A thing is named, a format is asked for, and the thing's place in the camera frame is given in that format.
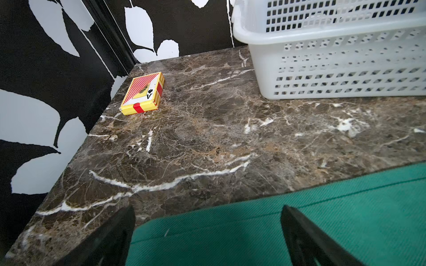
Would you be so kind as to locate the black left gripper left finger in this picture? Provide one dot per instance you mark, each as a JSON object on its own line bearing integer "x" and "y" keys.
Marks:
{"x": 108, "y": 245}

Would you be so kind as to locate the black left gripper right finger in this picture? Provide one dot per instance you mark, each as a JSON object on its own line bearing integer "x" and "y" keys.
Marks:
{"x": 308, "y": 245}

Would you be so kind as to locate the green long pants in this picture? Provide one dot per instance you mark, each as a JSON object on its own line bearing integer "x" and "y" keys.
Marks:
{"x": 379, "y": 218}

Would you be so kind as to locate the yellow red playing card box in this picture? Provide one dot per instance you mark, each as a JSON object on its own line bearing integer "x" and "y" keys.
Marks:
{"x": 144, "y": 94}

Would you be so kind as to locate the white plastic perforated basket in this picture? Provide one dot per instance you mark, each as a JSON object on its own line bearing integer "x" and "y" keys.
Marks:
{"x": 334, "y": 49}

